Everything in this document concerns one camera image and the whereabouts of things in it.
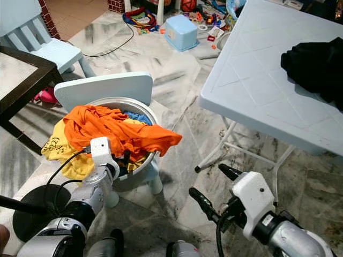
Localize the dark wooden glass table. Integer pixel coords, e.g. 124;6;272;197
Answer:
0;46;63;156

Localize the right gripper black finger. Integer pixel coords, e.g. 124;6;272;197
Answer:
189;187;227;225
218;163;245;183

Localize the light blue plastic chair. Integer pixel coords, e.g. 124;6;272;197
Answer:
54;72;164;208

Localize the slatted light blue chair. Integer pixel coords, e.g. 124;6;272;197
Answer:
0;0;86;75

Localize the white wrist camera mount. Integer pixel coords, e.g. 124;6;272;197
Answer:
90;137;120;177
232;171;277;240

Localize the black garment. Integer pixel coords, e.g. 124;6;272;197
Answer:
280;37;343;110

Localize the black round-base stand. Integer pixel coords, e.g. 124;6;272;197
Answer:
0;185;57;243

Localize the light blue folding table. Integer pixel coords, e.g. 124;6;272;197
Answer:
195;0;343;204

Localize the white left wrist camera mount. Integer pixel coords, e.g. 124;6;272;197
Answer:
90;137;120;177

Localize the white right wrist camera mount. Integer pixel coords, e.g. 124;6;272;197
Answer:
232;171;277;240

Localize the orange garment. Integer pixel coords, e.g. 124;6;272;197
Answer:
63;105;183;161

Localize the pink toy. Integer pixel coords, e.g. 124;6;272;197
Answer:
35;87;58;105

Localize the person's bare leg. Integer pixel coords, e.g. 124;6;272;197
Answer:
0;225;11;252

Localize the blue garment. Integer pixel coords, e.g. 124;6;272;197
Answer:
122;110;153;125

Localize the yellow garment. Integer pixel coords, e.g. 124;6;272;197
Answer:
41;119;143;180

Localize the grey laundry bucket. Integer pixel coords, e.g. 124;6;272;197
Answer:
86;97;161;180

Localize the robot's right leg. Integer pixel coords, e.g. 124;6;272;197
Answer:
166;241;204;257

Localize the colourful toy ring pile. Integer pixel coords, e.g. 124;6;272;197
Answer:
122;6;159;34

